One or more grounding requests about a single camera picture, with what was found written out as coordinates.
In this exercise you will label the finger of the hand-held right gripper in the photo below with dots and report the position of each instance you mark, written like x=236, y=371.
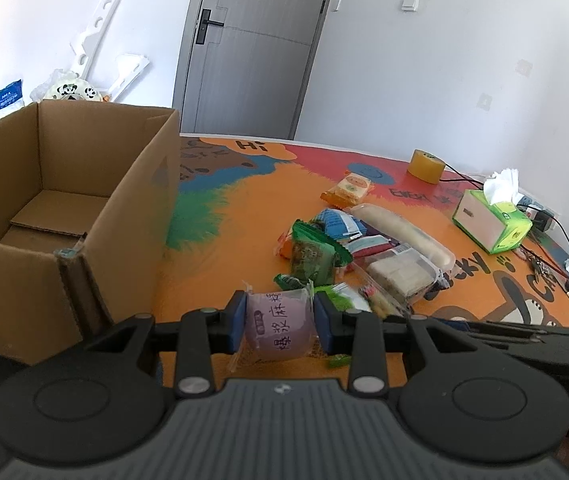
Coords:
x=504, y=331

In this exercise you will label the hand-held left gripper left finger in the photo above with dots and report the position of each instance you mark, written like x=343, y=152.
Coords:
x=237, y=321

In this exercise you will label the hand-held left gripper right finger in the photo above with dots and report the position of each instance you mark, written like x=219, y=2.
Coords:
x=322, y=323

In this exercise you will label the green white snack packet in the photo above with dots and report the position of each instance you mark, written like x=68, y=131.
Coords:
x=349, y=297

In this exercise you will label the purple snack packet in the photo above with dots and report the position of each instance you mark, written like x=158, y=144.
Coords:
x=279, y=330

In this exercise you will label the small green snack packet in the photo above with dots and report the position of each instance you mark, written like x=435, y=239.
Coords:
x=287, y=281

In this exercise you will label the dark green snack packet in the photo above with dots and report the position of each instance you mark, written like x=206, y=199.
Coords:
x=312, y=255

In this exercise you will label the clear tray of white cakes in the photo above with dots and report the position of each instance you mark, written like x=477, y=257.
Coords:
x=399, y=272

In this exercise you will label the long white bread packet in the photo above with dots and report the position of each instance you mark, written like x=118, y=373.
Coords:
x=404, y=232

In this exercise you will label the brown cardboard box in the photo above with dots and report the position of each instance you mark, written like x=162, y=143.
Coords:
x=114, y=260

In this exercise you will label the tiny green wrapper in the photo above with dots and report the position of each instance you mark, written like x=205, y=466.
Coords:
x=339, y=360

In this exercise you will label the key bunch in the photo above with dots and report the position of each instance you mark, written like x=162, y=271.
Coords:
x=537, y=265

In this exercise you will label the blue snack packet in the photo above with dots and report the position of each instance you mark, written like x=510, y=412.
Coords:
x=339, y=222

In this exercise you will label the green tissue box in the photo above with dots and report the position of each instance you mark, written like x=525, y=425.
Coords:
x=489, y=225

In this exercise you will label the black power adapter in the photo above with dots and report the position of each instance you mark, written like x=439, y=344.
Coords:
x=542, y=221

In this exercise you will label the cartoon printed table mat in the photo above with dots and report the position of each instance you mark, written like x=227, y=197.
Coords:
x=244, y=200

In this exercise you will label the white power strip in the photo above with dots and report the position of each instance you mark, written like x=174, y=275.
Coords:
x=532, y=203

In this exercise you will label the orange biscuit packet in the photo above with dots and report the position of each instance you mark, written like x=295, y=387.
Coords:
x=349, y=187

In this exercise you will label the yellow tape roll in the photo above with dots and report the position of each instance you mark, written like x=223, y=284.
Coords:
x=427, y=166

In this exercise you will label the grey door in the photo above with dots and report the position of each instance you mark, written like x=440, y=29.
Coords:
x=254, y=60

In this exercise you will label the white plastic bag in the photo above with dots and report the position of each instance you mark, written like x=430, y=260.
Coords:
x=47, y=82

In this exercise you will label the blue white bag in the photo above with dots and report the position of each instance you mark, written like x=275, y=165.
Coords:
x=7, y=100

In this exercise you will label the small white wall switch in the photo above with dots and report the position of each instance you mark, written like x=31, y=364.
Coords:
x=337, y=6

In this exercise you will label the white light switch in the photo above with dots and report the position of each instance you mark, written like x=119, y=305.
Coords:
x=409, y=2

